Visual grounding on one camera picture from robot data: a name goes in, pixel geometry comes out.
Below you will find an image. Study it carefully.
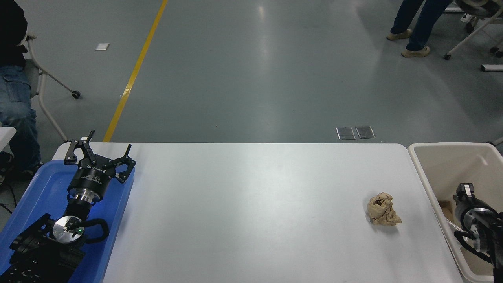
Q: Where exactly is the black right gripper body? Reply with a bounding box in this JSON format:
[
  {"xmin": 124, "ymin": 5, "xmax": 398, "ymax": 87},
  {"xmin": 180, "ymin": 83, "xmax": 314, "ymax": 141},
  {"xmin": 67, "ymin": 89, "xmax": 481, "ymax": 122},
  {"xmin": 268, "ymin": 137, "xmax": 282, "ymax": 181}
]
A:
[{"xmin": 455, "ymin": 194, "xmax": 492, "ymax": 226}]

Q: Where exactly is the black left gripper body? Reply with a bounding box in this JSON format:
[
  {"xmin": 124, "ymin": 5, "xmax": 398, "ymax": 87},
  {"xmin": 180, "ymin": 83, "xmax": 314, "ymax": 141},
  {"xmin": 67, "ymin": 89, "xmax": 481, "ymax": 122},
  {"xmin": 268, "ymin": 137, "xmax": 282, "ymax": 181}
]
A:
[{"xmin": 68, "ymin": 156, "xmax": 117, "ymax": 196}]

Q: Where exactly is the tan paper ball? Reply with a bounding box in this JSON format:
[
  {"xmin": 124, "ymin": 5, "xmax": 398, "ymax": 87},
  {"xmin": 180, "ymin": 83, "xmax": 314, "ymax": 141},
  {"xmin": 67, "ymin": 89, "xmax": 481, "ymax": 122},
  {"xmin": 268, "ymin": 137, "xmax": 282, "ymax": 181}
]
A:
[{"xmin": 367, "ymin": 192, "xmax": 402, "ymax": 226}]

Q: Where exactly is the large pale plastic bin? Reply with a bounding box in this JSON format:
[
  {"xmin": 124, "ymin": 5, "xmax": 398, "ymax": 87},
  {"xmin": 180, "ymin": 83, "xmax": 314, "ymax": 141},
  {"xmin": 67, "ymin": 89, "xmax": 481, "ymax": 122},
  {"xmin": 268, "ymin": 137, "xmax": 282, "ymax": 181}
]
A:
[{"xmin": 408, "ymin": 142, "xmax": 503, "ymax": 283}]

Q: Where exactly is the blue plastic tray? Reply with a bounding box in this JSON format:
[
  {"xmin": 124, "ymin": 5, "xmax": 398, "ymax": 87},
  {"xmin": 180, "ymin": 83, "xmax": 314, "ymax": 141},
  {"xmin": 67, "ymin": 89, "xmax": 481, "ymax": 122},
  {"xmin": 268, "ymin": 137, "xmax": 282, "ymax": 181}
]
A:
[{"xmin": 0, "ymin": 159, "xmax": 135, "ymax": 283}]

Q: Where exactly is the small white side table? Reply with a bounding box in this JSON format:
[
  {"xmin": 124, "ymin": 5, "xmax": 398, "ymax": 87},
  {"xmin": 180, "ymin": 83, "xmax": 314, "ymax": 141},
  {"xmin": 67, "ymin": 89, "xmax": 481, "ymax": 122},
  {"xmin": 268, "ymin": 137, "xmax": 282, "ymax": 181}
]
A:
[{"xmin": 0, "ymin": 127, "xmax": 17, "ymax": 152}]

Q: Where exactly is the seated person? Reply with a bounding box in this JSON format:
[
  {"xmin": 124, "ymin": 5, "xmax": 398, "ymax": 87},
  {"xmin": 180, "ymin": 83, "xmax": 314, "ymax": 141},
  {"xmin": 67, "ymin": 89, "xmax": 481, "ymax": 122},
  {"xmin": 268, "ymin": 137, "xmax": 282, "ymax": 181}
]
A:
[{"xmin": 0, "ymin": 0, "xmax": 44, "ymax": 178}]

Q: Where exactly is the standing person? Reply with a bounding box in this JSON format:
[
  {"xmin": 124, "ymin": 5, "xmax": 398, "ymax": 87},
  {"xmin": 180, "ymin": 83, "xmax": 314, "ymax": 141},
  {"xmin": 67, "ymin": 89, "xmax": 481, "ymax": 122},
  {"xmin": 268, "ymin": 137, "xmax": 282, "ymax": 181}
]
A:
[{"xmin": 386, "ymin": 0, "xmax": 453, "ymax": 58}]

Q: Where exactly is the white frame wheeled chair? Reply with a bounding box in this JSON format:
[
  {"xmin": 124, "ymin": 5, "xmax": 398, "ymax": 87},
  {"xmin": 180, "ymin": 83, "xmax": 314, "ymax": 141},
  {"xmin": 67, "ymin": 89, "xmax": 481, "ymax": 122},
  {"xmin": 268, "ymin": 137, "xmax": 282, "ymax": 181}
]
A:
[
  {"xmin": 443, "ymin": 0, "xmax": 503, "ymax": 60},
  {"xmin": 16, "ymin": 33, "xmax": 81, "ymax": 143}
]

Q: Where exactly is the black floor cable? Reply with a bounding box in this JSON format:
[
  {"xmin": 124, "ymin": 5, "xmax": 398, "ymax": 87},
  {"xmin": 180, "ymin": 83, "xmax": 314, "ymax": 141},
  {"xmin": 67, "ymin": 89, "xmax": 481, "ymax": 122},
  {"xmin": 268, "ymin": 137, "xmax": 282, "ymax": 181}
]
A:
[{"xmin": 0, "ymin": 183, "xmax": 18, "ymax": 215}]

